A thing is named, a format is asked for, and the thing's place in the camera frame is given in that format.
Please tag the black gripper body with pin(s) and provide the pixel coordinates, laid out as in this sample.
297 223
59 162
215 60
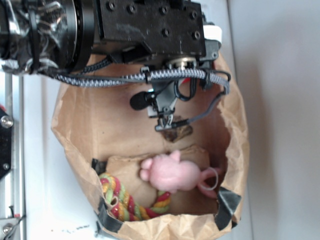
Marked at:
154 32

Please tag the small black microphone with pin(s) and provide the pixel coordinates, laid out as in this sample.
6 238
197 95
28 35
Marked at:
142 100

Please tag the dark brown rock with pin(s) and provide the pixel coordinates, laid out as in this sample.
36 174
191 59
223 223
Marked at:
177 134

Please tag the brown paper bag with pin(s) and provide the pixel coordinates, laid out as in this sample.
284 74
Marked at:
99 124

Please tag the pink plush bunny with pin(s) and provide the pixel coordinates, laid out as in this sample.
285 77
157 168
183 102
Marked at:
168 173

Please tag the colourful rope toy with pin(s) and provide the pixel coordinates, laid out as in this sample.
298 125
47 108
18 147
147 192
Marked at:
123 206

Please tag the aluminium frame rail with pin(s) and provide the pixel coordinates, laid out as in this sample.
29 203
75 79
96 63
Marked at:
12 169

